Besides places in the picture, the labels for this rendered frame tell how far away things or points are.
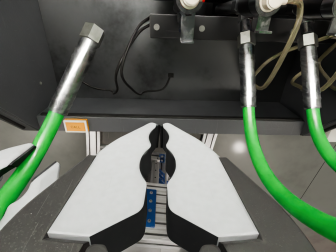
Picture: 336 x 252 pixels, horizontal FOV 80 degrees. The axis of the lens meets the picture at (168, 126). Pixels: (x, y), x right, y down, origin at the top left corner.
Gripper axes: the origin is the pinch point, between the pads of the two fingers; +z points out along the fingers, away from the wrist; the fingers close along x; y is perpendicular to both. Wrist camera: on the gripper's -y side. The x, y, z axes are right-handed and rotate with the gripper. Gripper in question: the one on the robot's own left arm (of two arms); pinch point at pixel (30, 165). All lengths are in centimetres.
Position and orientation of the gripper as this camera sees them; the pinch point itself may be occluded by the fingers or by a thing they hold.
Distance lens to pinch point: 19.9
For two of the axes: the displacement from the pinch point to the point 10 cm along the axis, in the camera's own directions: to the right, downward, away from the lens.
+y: -3.3, 2.8, 9.0
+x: 7.8, 6.2, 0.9
